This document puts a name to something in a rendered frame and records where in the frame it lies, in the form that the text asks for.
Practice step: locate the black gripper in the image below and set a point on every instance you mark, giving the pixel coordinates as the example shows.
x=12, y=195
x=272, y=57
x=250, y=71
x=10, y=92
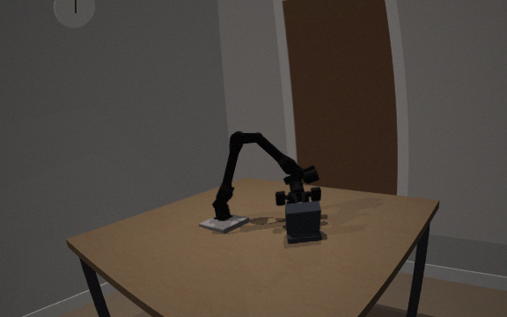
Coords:
x=297, y=192

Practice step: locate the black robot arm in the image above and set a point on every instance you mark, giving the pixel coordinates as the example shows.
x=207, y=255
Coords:
x=289, y=165

